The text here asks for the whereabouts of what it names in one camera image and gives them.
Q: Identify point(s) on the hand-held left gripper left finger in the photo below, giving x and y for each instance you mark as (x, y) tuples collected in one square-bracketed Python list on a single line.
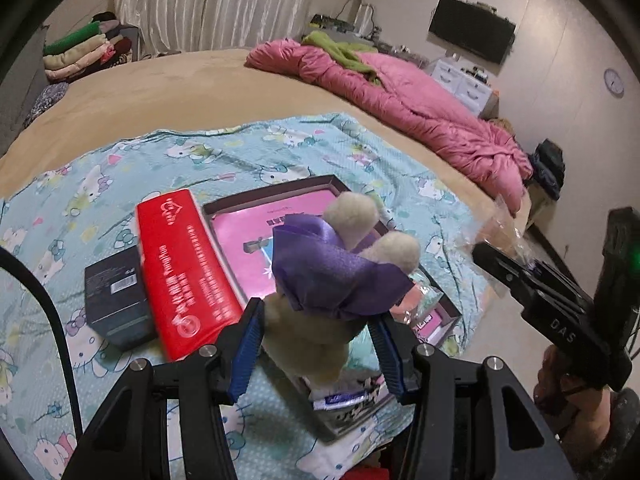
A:
[(245, 355)]

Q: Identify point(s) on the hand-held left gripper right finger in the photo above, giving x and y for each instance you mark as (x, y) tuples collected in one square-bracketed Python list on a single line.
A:
[(391, 360)]

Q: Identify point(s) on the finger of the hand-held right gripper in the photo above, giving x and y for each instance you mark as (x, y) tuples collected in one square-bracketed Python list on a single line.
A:
[(560, 280), (505, 267)]

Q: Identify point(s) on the beige plush bear purple dress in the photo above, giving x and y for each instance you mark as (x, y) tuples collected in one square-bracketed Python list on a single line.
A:
[(325, 270)]

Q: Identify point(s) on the person's right forearm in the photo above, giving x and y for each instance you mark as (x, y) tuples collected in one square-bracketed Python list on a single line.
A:
[(617, 442)]

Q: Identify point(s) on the person's right hand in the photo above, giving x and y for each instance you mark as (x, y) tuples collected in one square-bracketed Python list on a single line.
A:
[(565, 395)]

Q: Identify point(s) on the red tissue box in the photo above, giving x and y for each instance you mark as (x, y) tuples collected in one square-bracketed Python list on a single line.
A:
[(185, 270)]

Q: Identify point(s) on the dark bag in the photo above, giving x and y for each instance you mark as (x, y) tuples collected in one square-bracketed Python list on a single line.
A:
[(547, 167)]

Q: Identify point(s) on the pink book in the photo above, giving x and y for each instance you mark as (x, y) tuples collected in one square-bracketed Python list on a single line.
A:
[(240, 240)]

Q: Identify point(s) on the red cloth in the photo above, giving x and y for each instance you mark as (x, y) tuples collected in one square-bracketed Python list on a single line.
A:
[(370, 474)]

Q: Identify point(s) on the black box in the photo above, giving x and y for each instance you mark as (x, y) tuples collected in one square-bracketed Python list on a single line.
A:
[(117, 300)]

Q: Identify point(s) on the pink quilt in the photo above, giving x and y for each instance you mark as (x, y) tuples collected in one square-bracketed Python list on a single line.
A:
[(415, 110)]

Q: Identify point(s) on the white drawer cabinet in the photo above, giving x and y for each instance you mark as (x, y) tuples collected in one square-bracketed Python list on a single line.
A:
[(465, 87)]

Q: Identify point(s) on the cartoon cat printed blanket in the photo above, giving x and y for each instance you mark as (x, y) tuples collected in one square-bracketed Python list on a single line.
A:
[(100, 185)]

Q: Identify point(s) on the green cloth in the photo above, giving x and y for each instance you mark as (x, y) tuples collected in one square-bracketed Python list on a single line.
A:
[(340, 50)]

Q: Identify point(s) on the bed with tan sheet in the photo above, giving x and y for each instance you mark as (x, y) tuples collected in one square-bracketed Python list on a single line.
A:
[(150, 90)]

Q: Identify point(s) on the cluttered side table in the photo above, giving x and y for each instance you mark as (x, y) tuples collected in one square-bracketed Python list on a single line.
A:
[(355, 22)]

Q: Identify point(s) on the dark patterned cloth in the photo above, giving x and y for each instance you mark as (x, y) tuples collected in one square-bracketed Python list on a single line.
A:
[(45, 102)]

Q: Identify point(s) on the stack of folded clothes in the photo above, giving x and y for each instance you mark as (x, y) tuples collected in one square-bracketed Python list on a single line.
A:
[(80, 50)]

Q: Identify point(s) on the white curtains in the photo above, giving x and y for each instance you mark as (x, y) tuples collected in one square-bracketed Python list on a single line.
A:
[(225, 5)]

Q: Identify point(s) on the wall clock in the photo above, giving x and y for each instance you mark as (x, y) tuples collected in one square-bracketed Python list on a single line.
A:
[(614, 81)]

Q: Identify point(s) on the black wall television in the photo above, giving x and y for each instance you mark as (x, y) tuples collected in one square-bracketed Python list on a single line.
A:
[(470, 30)]

